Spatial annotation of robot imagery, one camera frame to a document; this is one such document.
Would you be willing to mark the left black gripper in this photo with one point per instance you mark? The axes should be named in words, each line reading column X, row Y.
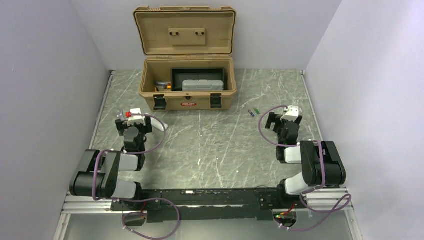
column 122, row 125

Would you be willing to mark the white remote control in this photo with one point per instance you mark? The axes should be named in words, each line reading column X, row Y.
column 157, row 124

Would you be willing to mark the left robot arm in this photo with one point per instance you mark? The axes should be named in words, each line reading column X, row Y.
column 97, row 173

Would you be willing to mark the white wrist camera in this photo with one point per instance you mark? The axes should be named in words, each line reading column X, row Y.
column 291, row 113
column 134, row 116

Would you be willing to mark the aluminium rail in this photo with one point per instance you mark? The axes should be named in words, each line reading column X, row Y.
column 258, row 198

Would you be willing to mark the silver open-end wrench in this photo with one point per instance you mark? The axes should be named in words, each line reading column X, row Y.
column 120, row 115

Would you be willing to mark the black toolbox tray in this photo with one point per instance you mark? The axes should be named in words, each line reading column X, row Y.
column 178, row 75

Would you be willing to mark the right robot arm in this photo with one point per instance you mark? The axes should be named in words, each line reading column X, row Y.
column 321, row 164

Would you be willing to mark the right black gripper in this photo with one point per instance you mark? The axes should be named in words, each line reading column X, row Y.
column 274, row 118

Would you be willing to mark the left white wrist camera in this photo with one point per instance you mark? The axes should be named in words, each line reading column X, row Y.
column 134, row 116

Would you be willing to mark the orange handled tool in toolbox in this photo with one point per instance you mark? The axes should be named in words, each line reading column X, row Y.
column 163, row 86

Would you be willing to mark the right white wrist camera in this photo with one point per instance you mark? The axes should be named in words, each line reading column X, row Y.
column 291, row 113

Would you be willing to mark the tan plastic toolbox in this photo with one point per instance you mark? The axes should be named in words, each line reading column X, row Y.
column 186, row 37

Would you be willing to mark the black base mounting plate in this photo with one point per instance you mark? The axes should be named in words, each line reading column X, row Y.
column 170, row 212

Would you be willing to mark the grey plastic case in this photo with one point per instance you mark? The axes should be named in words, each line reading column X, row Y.
column 191, row 85

